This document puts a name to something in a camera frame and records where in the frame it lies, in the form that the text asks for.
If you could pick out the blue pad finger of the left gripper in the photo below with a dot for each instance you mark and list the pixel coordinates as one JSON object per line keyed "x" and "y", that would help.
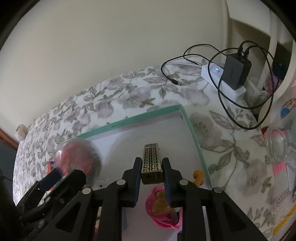
{"x": 50, "y": 180}

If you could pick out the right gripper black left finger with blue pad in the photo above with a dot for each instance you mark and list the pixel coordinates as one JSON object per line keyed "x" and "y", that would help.
{"x": 132, "y": 179}

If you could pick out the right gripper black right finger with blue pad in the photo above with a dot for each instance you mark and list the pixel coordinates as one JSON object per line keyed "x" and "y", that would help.
{"x": 175, "y": 194}

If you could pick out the gold patterned harmonica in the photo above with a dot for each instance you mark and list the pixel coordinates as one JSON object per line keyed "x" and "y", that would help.
{"x": 152, "y": 172}

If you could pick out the pink swim goggles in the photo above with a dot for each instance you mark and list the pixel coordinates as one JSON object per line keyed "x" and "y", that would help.
{"x": 161, "y": 213}

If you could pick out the clear dome with pink toy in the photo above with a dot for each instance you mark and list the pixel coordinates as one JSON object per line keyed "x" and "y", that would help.
{"x": 78, "y": 154}

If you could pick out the orange blue foam block toy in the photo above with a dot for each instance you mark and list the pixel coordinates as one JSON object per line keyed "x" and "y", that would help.
{"x": 50, "y": 167}

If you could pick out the pink duck toy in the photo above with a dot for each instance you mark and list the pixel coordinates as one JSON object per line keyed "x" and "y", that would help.
{"x": 198, "y": 176}

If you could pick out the teal shallow cardboard tray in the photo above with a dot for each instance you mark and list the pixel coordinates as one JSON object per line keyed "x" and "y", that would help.
{"x": 119, "y": 143}

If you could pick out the white crochet yarn ball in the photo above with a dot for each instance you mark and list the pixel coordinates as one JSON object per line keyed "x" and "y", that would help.
{"x": 21, "y": 132}

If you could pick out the floral grey white blanket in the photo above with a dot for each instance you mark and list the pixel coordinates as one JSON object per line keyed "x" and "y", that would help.
{"x": 233, "y": 148}

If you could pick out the clear plastic container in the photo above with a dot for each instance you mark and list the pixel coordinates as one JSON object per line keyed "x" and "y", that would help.
{"x": 280, "y": 142}

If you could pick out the pink white bead mat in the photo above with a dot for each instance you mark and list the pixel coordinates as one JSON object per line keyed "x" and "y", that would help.
{"x": 285, "y": 206}

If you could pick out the white power strip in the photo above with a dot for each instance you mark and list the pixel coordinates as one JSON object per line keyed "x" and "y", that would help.
{"x": 216, "y": 74}

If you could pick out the black power adapter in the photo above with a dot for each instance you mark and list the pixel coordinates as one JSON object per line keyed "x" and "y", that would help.
{"x": 236, "y": 70}

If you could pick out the white chair frame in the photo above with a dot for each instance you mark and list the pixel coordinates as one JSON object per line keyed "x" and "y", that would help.
{"x": 254, "y": 21}

